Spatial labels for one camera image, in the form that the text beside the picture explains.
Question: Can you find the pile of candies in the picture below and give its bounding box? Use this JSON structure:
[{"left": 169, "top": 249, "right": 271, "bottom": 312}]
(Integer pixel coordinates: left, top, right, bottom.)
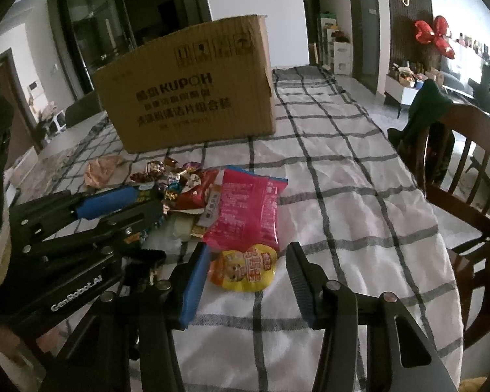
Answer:
[{"left": 130, "top": 157, "right": 203, "bottom": 213}]

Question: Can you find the red white snack packet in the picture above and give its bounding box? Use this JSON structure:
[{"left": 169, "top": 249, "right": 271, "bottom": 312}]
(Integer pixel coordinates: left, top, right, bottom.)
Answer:
[{"left": 173, "top": 169, "right": 220, "bottom": 211}]

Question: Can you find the rose gold snack packet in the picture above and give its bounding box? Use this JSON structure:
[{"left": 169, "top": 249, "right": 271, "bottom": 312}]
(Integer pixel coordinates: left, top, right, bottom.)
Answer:
[{"left": 84, "top": 155, "right": 125, "bottom": 189}]

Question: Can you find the yellow cartoon snack pouch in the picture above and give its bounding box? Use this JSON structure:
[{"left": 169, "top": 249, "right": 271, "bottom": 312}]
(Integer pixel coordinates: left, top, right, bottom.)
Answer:
[{"left": 208, "top": 244, "right": 278, "bottom": 293}]

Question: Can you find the pink snack bag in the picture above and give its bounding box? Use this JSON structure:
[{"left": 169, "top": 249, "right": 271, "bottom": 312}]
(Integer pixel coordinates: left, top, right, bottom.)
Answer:
[{"left": 203, "top": 166, "right": 288, "bottom": 251}]

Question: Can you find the checkered white tablecloth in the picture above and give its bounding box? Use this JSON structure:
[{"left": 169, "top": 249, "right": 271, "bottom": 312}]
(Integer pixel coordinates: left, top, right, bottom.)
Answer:
[{"left": 44, "top": 64, "right": 465, "bottom": 392}]

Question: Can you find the dark upholstered chair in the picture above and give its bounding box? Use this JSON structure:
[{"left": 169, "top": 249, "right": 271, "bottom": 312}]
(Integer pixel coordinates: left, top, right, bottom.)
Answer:
[{"left": 65, "top": 91, "right": 103, "bottom": 128}]

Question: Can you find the brown cardboard box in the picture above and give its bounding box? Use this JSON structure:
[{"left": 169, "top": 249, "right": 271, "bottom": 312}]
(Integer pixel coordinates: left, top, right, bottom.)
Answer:
[{"left": 93, "top": 15, "right": 276, "bottom": 153}]

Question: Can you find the wooden chair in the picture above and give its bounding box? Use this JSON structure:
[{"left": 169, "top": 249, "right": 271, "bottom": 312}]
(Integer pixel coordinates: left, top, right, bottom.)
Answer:
[{"left": 416, "top": 104, "right": 490, "bottom": 351}]

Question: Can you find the dark green garment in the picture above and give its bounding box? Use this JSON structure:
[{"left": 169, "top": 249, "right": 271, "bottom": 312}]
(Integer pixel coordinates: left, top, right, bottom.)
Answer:
[{"left": 388, "top": 79, "right": 453, "bottom": 172}]

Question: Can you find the white low tv cabinet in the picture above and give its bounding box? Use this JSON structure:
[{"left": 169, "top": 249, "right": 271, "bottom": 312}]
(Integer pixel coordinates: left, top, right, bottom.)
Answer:
[{"left": 385, "top": 75, "right": 419, "bottom": 117}]

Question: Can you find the white shelf cart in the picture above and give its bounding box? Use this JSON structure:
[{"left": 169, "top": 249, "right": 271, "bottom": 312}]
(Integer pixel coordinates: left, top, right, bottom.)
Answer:
[{"left": 317, "top": 12, "right": 352, "bottom": 76}]

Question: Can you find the red bow balloon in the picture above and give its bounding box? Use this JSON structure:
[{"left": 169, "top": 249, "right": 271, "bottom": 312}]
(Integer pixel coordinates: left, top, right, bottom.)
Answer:
[{"left": 414, "top": 15, "right": 455, "bottom": 59}]

